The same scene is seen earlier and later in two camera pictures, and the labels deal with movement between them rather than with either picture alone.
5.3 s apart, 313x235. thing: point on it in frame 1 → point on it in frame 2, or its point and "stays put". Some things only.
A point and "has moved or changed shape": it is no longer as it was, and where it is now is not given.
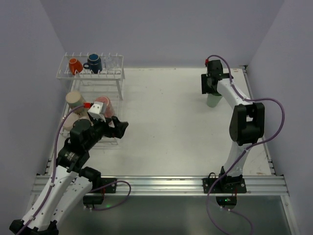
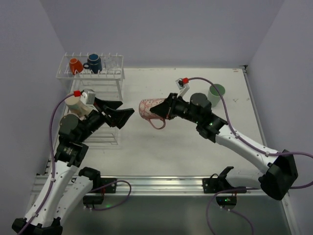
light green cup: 212,100 stays put
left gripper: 113,129 → 104,115
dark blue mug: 94,63 stays put
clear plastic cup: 111,62 stays put
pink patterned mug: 108,108 has moved or changed shape
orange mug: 74,64 stays put
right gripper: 208,85 → 171,106
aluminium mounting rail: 173,185 stays put
